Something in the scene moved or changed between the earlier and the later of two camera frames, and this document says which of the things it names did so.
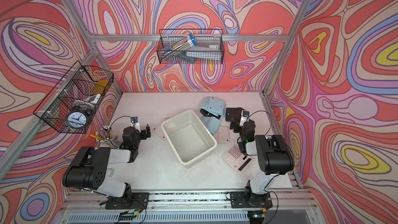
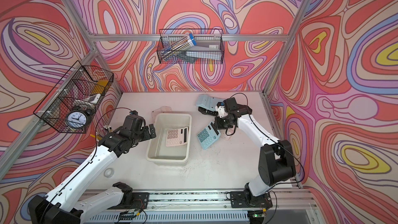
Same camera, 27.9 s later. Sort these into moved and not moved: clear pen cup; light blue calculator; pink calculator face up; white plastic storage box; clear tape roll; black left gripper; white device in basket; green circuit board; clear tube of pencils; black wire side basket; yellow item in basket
Moved: pink calculator face up; white plastic storage box; light blue calculator
Not moved: clear pen cup; black wire side basket; green circuit board; clear tube of pencils; clear tape roll; white device in basket; black left gripper; yellow item in basket
